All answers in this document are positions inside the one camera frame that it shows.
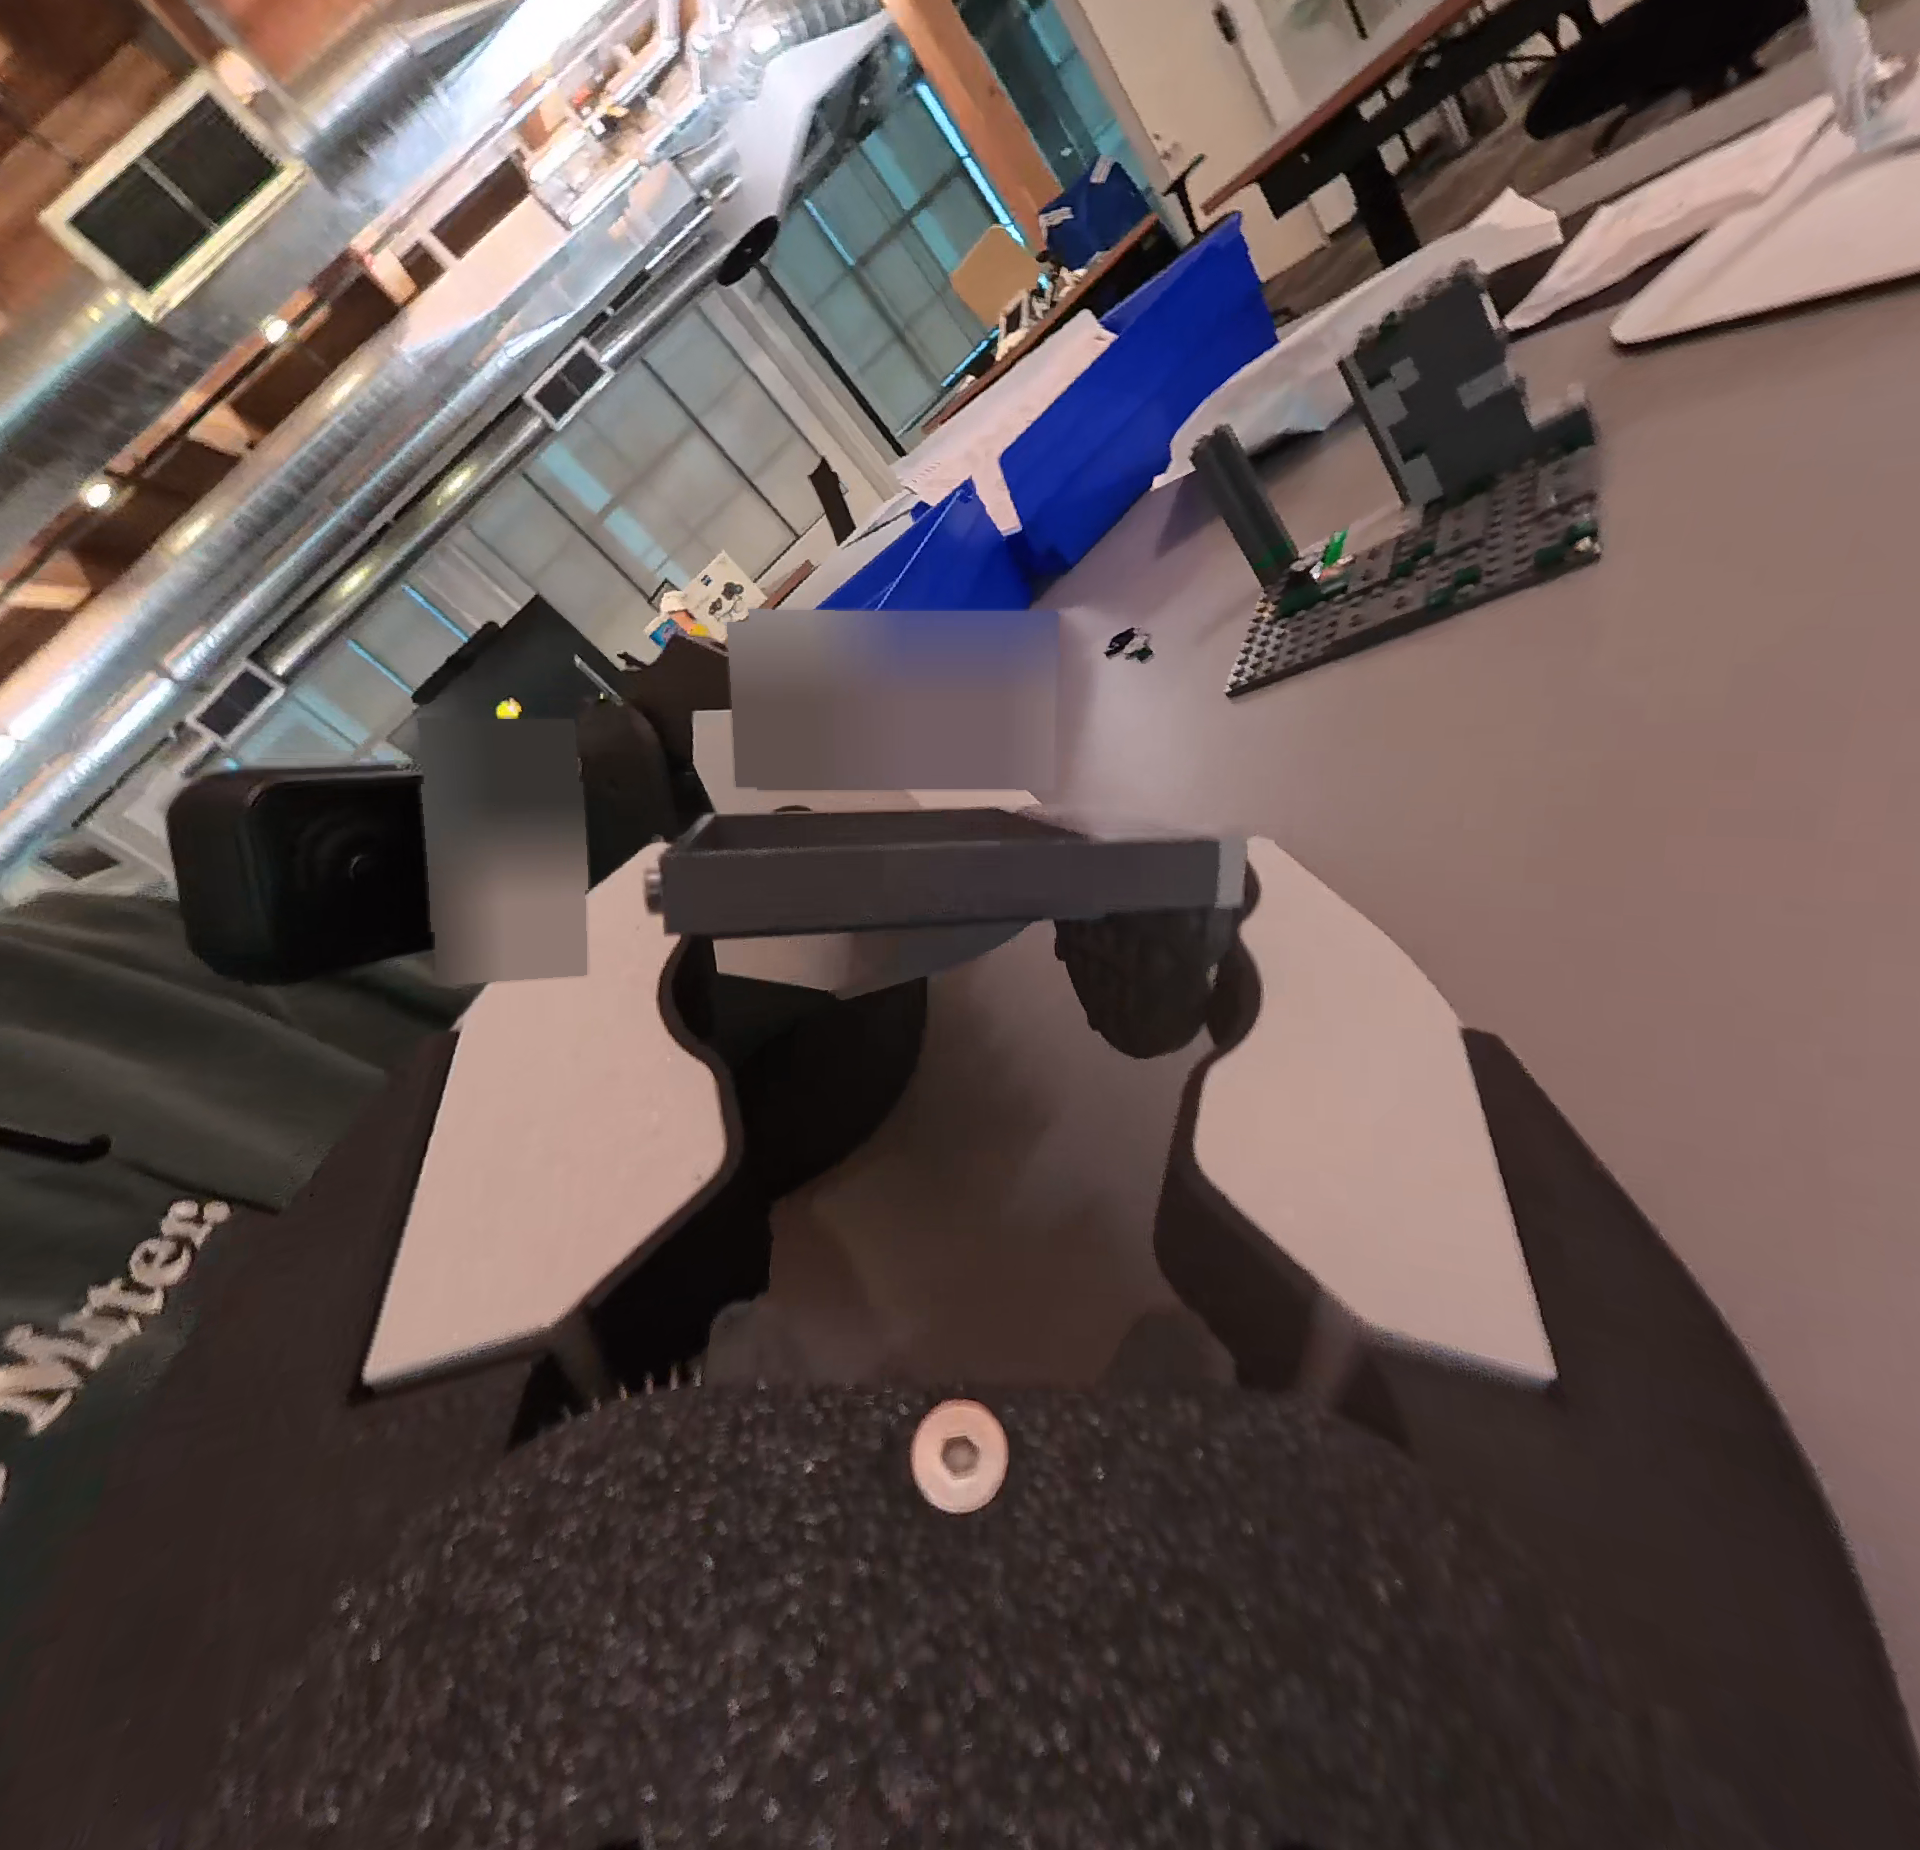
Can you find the silver ventilation duct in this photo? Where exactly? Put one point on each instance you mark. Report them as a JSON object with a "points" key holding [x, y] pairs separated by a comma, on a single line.
{"points": [[447, 96], [374, 531]]}

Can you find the grey toy brick wall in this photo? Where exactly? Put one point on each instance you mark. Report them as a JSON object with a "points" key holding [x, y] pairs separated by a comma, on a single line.
{"points": [[1425, 379]]}

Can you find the white monitor stand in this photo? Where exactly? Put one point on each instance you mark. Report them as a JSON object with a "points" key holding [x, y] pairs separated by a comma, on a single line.
{"points": [[1767, 275]]}

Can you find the small green white toy piece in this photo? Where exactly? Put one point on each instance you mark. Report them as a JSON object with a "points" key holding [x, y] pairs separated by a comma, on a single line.
{"points": [[1323, 559]]}

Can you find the white door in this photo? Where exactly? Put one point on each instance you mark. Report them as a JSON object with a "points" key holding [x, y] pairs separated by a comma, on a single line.
{"points": [[1155, 35]]}

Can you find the white plastic bag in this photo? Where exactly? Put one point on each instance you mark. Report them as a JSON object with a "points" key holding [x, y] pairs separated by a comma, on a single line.
{"points": [[1305, 366]]}

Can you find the dark grey studded baseplate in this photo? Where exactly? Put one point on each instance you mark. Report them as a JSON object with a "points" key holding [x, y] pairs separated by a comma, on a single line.
{"points": [[1394, 607]]}

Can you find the black office chair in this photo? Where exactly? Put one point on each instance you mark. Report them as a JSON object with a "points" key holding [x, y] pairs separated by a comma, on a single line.
{"points": [[1636, 80]]}

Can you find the white printed box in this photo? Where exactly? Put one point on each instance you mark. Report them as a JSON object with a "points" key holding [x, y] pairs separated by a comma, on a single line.
{"points": [[721, 598]]}

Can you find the white ceiling vent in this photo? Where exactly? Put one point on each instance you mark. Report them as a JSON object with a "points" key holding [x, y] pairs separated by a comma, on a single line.
{"points": [[171, 191]]}

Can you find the small black toy pieces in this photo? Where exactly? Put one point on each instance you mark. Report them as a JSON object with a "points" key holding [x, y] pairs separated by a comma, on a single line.
{"points": [[1131, 644]]}

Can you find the wooden beam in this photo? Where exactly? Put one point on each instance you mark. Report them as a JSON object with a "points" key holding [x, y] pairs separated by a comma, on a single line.
{"points": [[960, 80]]}

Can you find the dark grey toy brick column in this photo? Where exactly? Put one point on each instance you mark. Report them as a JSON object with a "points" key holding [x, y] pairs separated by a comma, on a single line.
{"points": [[1252, 505]]}

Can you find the white paper sheets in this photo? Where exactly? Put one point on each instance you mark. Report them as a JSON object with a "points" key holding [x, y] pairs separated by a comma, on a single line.
{"points": [[1649, 228]]}

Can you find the wooden table with black legs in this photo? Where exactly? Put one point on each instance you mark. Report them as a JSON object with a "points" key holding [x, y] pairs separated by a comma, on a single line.
{"points": [[1351, 181]]}

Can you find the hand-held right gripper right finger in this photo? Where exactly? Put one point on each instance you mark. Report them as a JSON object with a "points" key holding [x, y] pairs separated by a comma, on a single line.
{"points": [[1351, 1162]]}

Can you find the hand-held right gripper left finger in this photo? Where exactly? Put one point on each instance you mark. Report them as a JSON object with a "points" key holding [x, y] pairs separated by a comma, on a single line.
{"points": [[569, 1162]]}

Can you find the small light grey plate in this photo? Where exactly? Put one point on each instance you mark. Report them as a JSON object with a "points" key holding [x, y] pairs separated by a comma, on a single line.
{"points": [[1232, 880]]}

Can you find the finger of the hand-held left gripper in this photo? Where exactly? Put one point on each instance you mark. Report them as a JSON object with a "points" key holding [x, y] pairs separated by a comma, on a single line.
{"points": [[843, 962]]}

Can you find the blue plastic tote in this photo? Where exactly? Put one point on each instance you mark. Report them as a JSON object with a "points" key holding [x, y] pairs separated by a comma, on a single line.
{"points": [[1138, 379], [1095, 218]]}

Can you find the green sweatshirt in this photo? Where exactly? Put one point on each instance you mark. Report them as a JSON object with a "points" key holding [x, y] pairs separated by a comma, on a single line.
{"points": [[150, 1068]]}

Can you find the tan chair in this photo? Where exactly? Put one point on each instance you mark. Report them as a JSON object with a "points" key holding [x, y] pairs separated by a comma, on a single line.
{"points": [[989, 275]]}

